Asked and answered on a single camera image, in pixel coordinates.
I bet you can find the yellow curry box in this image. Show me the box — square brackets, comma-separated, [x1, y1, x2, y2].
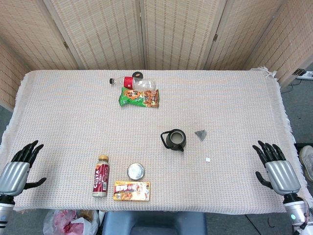
[113, 180, 151, 202]

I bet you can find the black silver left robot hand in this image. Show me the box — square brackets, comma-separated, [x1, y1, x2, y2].
[0, 140, 47, 197]

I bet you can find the white pink plastic bag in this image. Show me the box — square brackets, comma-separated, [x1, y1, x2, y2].
[43, 209, 100, 235]

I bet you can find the woven folding screen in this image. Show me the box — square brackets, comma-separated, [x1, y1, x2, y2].
[0, 0, 313, 113]

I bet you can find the green snack bag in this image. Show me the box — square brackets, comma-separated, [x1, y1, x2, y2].
[118, 87, 160, 109]

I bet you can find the white power strip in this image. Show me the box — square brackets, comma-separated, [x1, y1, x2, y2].
[294, 69, 313, 80]

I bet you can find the clear plastic bottle red label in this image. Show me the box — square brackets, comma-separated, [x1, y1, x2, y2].
[109, 76, 157, 91]

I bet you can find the black teapot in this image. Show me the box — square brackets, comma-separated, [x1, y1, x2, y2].
[160, 128, 188, 153]

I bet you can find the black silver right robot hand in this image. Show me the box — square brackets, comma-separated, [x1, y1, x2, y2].
[252, 140, 302, 196]

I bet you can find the red coffee bottle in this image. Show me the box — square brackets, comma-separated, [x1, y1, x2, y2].
[92, 154, 110, 198]

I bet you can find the round silver metal tin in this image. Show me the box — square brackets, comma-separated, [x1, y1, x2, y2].
[127, 163, 146, 182]

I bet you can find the white shoe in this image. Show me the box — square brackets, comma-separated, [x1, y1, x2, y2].
[298, 145, 313, 183]

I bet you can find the grey pyramid tea bag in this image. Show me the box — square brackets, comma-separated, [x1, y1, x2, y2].
[194, 129, 208, 142]

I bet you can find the beige woven tablecloth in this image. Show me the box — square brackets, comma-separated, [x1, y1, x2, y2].
[0, 67, 308, 215]

